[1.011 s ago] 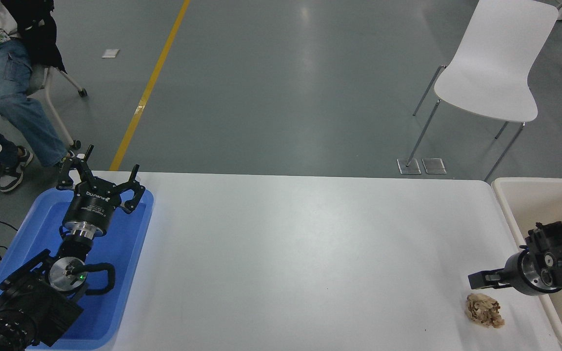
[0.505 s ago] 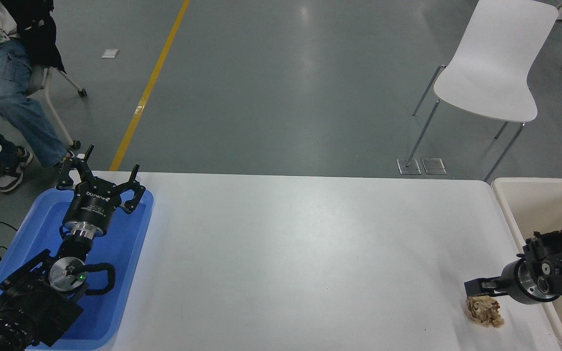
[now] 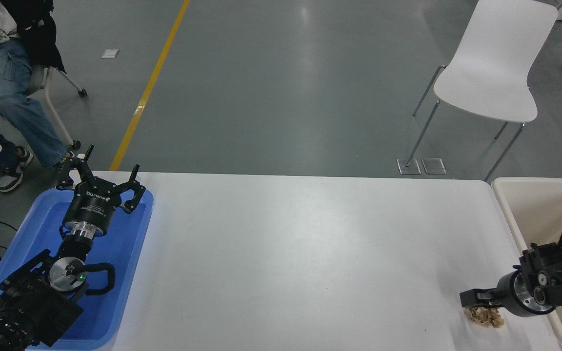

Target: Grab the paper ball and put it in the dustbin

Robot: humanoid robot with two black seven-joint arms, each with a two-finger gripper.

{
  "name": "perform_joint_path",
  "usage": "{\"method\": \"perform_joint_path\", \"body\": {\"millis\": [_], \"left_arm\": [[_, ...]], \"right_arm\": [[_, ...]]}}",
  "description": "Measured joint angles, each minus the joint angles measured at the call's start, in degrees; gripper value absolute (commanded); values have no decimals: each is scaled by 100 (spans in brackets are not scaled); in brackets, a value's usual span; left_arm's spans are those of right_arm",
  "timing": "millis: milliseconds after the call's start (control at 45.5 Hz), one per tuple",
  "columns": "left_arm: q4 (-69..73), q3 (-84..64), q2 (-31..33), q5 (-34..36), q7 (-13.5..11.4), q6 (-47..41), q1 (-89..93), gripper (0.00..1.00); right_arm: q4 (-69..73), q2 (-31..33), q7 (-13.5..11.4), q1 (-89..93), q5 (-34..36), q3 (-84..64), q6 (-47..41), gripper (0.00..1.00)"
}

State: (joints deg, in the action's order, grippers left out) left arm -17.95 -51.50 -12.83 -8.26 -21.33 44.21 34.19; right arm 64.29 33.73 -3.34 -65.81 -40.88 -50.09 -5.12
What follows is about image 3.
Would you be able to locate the tan paper ball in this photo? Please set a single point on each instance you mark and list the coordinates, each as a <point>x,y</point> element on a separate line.
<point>488,317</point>

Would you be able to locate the white swivel chair with casters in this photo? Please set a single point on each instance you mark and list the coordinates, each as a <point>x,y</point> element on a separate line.
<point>59,112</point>

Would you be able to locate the person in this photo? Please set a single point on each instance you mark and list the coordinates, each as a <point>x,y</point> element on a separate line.
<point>8,92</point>

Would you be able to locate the black jacket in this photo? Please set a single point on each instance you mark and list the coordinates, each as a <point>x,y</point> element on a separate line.
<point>37,34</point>

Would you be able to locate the white chair with metal legs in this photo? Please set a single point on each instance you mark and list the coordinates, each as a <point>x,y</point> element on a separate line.
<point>495,63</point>

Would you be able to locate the large pale plastic bin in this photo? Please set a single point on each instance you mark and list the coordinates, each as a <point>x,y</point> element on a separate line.
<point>539,209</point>

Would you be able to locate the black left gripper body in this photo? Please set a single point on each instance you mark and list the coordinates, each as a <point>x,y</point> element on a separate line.
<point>90,207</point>

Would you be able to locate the square metal floor plate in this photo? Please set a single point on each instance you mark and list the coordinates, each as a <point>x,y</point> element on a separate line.
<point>408,166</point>
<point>433,165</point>

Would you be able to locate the blue plastic tray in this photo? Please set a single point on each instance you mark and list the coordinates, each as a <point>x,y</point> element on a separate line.
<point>125,253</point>

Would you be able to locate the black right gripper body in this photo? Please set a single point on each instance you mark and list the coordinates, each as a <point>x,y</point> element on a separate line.
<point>509,292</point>

